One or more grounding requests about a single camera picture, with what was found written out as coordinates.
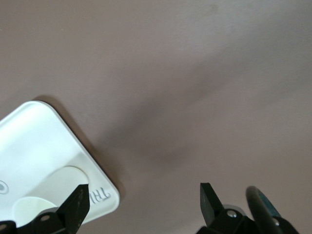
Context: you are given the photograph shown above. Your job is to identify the cream tray with bear print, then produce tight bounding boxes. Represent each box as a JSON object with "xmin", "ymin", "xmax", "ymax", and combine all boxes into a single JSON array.
[{"xmin": 0, "ymin": 100, "xmax": 120, "ymax": 226}]

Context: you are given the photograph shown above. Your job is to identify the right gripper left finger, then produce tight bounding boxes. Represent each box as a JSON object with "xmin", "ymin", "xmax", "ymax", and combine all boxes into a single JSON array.
[{"xmin": 0, "ymin": 184, "xmax": 91, "ymax": 234}]

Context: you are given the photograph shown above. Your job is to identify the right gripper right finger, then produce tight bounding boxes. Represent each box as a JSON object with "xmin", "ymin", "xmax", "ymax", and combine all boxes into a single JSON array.
[{"xmin": 196, "ymin": 182, "xmax": 300, "ymax": 234}]

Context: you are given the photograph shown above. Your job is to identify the white IKEA cup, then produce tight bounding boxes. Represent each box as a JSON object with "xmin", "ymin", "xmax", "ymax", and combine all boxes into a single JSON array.
[{"xmin": 13, "ymin": 165, "xmax": 90, "ymax": 226}]

